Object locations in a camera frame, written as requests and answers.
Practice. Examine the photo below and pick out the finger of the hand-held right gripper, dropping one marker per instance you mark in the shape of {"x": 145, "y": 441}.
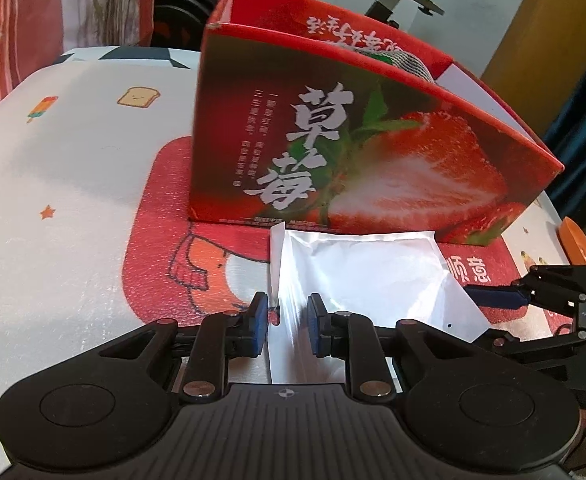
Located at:
{"x": 533, "y": 349}
{"x": 498, "y": 296}

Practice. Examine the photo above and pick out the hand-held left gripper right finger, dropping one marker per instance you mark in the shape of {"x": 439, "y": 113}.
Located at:
{"x": 315, "y": 325}

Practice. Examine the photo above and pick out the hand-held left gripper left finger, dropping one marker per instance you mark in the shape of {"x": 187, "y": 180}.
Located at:
{"x": 259, "y": 322}

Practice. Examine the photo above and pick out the white plastic pouch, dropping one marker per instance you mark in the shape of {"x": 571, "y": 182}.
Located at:
{"x": 373, "y": 270}

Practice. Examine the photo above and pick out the red strawberry print box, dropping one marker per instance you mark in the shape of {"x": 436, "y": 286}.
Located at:
{"x": 233, "y": 85}

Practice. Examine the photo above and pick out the grey knit cloth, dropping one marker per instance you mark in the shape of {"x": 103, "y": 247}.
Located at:
{"x": 410, "y": 65}

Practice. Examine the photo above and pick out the beige padded chair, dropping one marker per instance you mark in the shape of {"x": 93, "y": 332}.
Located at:
{"x": 575, "y": 240}

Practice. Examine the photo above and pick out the red cartoon print mat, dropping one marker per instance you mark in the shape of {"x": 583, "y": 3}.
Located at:
{"x": 173, "y": 220}

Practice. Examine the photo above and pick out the white printed tablecloth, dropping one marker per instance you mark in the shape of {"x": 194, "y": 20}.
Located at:
{"x": 48, "y": 160}

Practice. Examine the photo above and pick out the wooden door panel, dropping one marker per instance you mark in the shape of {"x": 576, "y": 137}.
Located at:
{"x": 548, "y": 25}

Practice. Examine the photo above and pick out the red plant print backdrop cloth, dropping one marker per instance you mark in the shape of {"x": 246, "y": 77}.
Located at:
{"x": 23, "y": 10}

